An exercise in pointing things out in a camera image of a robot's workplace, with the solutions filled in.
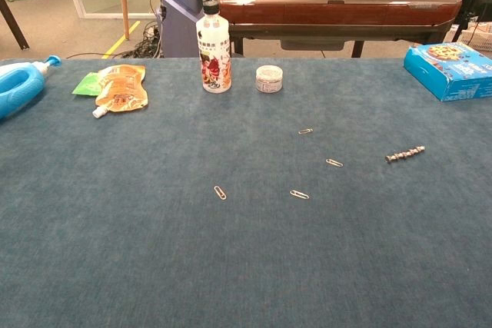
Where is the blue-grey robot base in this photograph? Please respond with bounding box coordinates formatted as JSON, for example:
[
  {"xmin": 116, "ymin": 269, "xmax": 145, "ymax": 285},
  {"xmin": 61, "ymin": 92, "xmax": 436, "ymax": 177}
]
[{"xmin": 156, "ymin": 0, "xmax": 204, "ymax": 58}]

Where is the small clear paper clip jar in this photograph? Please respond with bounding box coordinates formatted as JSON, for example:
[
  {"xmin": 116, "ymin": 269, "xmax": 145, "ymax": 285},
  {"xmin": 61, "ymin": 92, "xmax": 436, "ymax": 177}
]
[{"xmin": 255, "ymin": 65, "xmax": 284, "ymax": 94}]

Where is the white drink bottle black cap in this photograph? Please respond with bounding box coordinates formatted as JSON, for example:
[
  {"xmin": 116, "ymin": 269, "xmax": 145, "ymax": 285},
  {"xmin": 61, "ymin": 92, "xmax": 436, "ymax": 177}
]
[{"xmin": 195, "ymin": 0, "xmax": 232, "ymax": 94}]

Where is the blue table cloth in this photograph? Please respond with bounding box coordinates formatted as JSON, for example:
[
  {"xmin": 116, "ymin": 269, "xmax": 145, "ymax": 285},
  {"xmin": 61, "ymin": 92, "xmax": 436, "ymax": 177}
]
[{"xmin": 0, "ymin": 57, "xmax": 492, "ymax": 328}]

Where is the orange spout pouch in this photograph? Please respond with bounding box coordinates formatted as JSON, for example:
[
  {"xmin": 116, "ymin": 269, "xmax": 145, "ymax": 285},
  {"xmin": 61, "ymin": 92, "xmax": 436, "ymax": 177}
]
[{"xmin": 91, "ymin": 64, "xmax": 149, "ymax": 119}]

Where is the brown mahjong table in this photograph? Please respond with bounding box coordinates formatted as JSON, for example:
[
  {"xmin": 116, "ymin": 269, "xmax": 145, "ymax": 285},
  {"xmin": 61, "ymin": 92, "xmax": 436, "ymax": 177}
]
[{"xmin": 214, "ymin": 0, "xmax": 463, "ymax": 59}]

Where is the green packet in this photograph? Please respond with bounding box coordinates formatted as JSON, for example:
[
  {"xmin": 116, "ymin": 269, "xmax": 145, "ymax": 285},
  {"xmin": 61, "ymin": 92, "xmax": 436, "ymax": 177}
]
[{"xmin": 71, "ymin": 71, "xmax": 101, "ymax": 97}]

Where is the wooden pole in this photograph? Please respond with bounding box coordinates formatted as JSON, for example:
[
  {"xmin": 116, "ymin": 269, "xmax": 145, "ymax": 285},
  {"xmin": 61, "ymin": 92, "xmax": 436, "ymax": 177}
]
[{"xmin": 117, "ymin": 0, "xmax": 131, "ymax": 41}]

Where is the blue cookie box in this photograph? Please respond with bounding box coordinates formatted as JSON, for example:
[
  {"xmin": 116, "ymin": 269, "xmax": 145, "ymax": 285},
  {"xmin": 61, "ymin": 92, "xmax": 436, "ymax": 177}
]
[{"xmin": 403, "ymin": 41, "xmax": 492, "ymax": 103}]

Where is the blue pump bottle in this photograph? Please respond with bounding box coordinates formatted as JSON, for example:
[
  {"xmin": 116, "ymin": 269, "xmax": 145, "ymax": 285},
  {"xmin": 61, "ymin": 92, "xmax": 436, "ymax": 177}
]
[{"xmin": 0, "ymin": 55, "xmax": 62, "ymax": 121}]

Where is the white plastic basket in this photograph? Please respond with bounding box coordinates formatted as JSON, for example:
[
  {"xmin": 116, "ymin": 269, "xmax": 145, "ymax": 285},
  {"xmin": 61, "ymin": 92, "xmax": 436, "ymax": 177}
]
[{"xmin": 457, "ymin": 22, "xmax": 492, "ymax": 52}]

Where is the black slanted table leg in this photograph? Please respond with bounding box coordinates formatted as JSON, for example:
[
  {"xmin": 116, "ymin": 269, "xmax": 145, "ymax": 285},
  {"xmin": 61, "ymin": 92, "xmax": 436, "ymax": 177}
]
[{"xmin": 0, "ymin": 0, "xmax": 31, "ymax": 51}]

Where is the black tripod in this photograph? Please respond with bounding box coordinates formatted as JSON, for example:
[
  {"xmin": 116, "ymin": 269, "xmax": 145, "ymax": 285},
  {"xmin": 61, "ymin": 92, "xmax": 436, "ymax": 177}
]
[{"xmin": 451, "ymin": 0, "xmax": 492, "ymax": 43}]

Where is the black floor cable bundle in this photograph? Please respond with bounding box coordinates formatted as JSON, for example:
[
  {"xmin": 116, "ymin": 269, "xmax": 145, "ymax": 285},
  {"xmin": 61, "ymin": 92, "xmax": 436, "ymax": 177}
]
[{"xmin": 67, "ymin": 20, "xmax": 163, "ymax": 60}]

